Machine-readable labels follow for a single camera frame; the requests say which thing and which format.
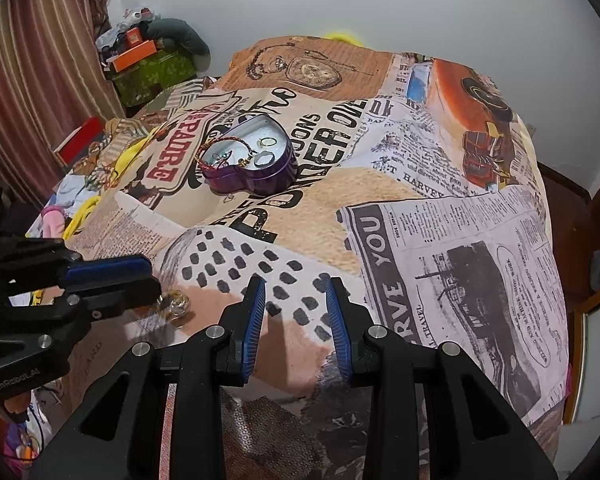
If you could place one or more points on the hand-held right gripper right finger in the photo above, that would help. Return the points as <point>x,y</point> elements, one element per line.
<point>339,330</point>

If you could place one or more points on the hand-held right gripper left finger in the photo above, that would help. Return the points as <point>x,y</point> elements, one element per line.
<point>254,330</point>

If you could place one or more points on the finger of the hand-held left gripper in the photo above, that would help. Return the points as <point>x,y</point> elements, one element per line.
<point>110,269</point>
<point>125,296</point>

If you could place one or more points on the purple heart-shaped tin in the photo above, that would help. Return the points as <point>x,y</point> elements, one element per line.
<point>260,182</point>

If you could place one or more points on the beaded jewelry piece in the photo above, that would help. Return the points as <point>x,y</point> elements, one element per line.
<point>220,160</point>

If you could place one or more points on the cartoon printed sheet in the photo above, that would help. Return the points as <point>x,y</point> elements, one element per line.
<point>30,442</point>

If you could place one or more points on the pink cloth item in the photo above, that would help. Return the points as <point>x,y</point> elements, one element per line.
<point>55,220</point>

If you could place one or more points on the newspaper printed blanket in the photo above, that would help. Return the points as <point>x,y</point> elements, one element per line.
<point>430,260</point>

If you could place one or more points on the red box with white lid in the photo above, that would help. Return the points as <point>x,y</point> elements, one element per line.
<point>80,142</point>

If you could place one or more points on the orange box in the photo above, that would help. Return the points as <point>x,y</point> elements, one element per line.
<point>135,56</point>

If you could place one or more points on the striped brown curtain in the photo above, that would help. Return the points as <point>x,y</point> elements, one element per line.
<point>40,60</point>

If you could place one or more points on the small red box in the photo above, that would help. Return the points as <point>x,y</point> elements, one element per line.
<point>133,36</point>

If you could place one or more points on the pile of plastic bags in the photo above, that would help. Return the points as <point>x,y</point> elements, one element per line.
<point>115,30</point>

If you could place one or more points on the grey plush cushion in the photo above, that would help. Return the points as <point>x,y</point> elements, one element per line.
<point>180,35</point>

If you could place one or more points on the yellow plastic object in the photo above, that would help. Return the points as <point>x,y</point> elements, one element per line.
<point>344,37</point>

